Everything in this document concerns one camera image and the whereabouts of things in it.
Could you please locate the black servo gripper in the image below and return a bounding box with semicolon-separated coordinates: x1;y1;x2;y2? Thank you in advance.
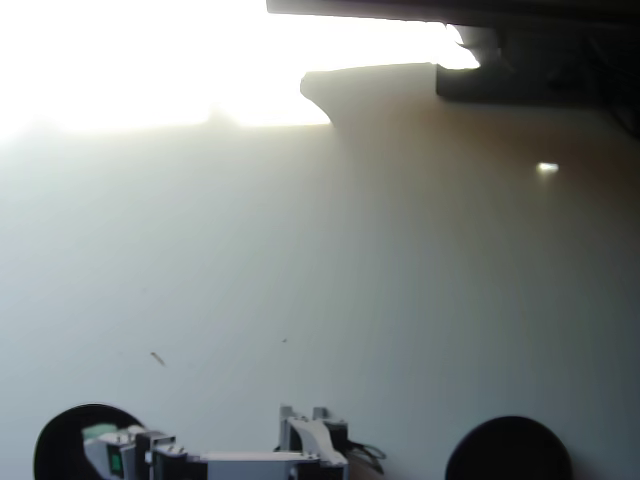
81;432;139;480

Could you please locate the blue foam cube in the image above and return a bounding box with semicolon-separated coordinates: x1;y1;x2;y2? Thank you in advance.
81;422;117;442

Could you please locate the black round bowl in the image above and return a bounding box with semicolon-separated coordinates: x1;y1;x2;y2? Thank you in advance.
445;415;573;480
33;402;151;480

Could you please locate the black looped cable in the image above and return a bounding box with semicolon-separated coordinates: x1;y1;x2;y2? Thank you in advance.
345;437;387;474

